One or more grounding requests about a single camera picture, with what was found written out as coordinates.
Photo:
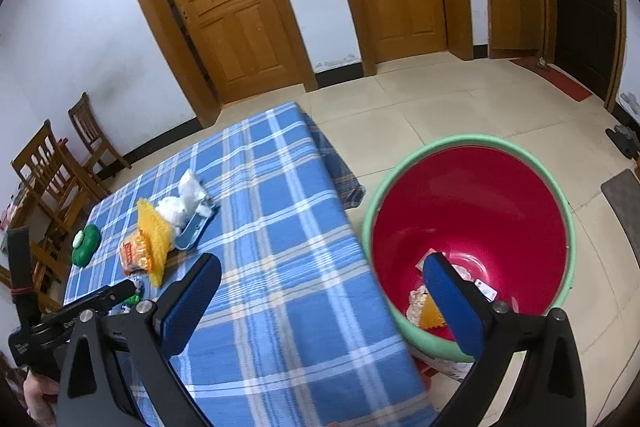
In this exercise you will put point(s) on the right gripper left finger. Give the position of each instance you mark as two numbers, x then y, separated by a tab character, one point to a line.
161	330

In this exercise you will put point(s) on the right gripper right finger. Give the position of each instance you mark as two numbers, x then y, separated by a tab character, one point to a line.
487	332

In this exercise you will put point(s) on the dark slippers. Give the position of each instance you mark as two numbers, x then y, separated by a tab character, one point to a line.
625	139

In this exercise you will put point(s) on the red door mat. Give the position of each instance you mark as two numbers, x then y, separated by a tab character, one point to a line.
559	80

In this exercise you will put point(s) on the low wooden cabinet door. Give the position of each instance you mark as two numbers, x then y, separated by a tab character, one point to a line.
515	28

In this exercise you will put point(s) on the near wooden chair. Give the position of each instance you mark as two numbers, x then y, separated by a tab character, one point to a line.
62	189

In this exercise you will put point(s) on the white tissue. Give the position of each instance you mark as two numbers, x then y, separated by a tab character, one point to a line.
173	211

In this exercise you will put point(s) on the person's left hand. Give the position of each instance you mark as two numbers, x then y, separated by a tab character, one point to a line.
39	391

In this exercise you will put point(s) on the grey floor mat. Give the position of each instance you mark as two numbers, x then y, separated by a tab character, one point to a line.
623	194

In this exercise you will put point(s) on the wooden chair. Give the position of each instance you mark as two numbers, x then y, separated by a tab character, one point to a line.
62	189
92	136

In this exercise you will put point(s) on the orange snack bag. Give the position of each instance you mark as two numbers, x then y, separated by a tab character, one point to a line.
135	253

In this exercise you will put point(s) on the green clover-shaped box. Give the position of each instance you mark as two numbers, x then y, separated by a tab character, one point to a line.
85	244

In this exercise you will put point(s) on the far wooden chair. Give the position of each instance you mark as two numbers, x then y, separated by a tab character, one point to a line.
92	136

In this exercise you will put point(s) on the clear plastic bag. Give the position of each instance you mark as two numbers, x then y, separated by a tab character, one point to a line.
190	191

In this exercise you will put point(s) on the yellow foam fruit net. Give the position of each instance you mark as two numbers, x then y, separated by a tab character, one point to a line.
430	316

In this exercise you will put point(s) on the white paper ball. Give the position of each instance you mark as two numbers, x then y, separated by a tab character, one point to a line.
417	300

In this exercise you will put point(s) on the blue plaid tablecloth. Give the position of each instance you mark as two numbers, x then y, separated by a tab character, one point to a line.
298	333

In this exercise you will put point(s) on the red green trash bin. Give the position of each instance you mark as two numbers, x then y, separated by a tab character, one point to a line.
491	208

